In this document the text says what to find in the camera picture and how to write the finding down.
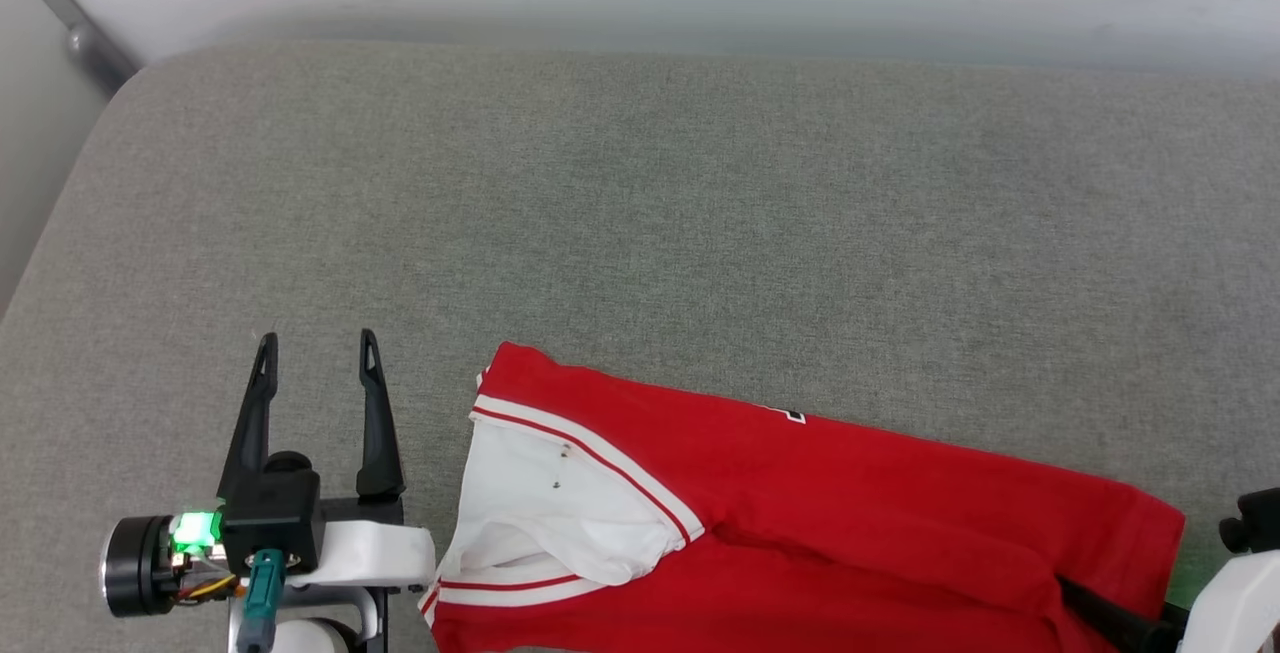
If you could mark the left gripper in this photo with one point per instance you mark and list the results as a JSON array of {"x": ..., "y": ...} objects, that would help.
[{"x": 270, "y": 523}]

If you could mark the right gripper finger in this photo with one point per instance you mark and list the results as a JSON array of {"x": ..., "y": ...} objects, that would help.
[{"x": 1110, "y": 618}]

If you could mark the red and white shirt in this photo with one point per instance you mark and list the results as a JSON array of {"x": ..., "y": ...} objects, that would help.
[{"x": 850, "y": 513}]

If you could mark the grey fabric sofa cushion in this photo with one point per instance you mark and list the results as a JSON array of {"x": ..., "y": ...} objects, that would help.
[{"x": 700, "y": 233}]

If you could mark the grey metal pipe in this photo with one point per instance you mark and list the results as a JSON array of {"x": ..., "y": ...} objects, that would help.
[{"x": 85, "y": 38}]

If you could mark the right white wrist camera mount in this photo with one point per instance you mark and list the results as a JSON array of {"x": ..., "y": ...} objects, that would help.
[{"x": 1240, "y": 603}]

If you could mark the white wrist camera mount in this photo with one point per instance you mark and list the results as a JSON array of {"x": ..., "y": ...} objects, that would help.
[
  {"x": 1240, "y": 603},
  {"x": 375, "y": 553}
]

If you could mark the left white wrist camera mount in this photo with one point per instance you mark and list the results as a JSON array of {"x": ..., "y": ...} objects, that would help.
[{"x": 375, "y": 553}]

